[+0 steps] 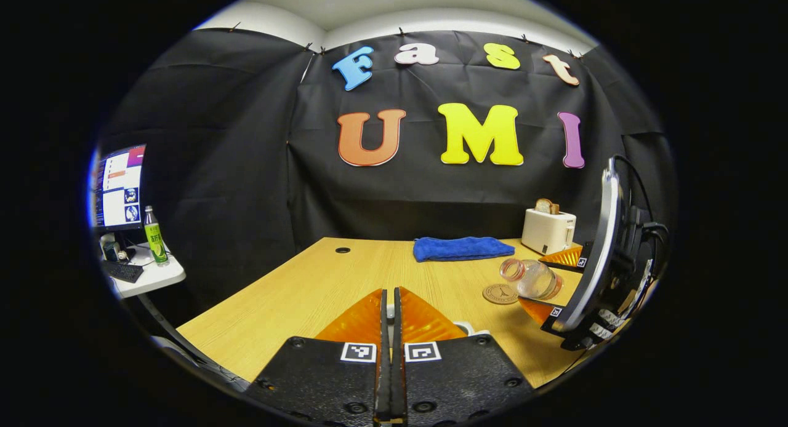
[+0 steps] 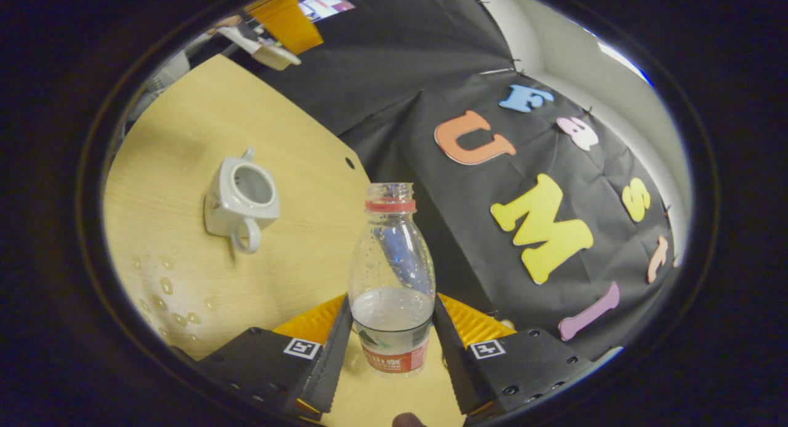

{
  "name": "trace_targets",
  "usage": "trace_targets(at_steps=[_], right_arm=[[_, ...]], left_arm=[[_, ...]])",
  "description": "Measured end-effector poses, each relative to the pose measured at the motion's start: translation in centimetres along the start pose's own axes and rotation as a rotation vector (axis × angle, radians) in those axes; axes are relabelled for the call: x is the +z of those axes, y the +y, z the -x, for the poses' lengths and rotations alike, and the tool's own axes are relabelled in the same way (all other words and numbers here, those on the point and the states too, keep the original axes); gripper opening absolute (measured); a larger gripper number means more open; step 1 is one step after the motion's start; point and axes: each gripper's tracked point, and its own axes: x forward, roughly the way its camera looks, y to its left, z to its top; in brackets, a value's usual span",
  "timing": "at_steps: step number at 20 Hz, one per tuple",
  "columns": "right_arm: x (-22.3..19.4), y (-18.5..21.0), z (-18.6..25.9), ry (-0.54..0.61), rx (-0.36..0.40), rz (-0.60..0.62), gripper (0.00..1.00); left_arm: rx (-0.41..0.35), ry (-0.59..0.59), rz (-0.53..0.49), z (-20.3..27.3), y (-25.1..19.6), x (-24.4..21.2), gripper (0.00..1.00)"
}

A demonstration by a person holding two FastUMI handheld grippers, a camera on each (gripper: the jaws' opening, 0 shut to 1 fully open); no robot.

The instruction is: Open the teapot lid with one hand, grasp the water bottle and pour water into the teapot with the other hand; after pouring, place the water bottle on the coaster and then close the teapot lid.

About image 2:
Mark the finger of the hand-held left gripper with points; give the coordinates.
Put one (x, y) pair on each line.
(286, 21)

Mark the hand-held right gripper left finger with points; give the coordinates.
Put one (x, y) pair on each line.
(329, 365)

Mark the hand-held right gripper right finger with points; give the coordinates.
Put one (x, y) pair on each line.
(452, 365)

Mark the clear plastic water bottle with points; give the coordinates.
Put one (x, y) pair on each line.
(391, 261)

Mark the white ceramic teacup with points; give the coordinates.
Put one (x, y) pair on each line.
(240, 199)

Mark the spilled water drops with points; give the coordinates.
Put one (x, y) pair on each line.
(166, 285)

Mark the computer monitor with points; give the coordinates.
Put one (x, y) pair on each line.
(323, 2)

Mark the black backdrop cloth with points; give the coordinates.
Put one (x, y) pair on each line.
(381, 76)

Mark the ceiling light panel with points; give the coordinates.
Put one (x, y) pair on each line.
(625, 61)

